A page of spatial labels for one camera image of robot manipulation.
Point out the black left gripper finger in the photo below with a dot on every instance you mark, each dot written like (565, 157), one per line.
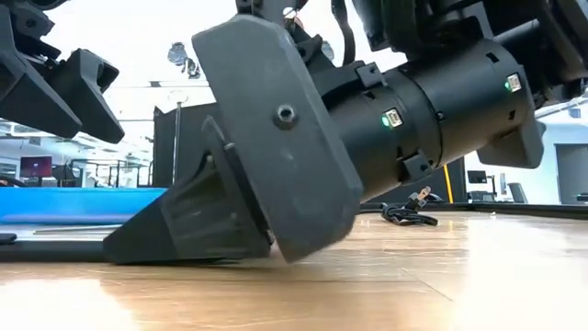
(32, 99)
(89, 101)

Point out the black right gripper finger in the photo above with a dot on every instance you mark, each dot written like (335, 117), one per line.
(197, 220)

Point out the black pen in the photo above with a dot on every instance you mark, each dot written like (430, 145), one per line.
(50, 252)

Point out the blue plastic supply box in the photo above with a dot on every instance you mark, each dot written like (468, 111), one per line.
(69, 204)

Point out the monitor with red screen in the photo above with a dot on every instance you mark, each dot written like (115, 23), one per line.
(36, 166)

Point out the black ceiling fixture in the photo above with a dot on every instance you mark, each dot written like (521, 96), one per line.
(181, 57)
(328, 51)

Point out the small black monitor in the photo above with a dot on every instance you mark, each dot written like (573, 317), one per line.
(477, 176)

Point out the grey office chair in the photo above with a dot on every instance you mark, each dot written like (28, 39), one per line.
(518, 193)

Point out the grey door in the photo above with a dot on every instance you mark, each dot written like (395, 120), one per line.
(572, 174)

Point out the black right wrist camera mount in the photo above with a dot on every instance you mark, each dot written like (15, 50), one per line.
(312, 46)

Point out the black metal table frame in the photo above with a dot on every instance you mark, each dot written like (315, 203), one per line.
(505, 210)

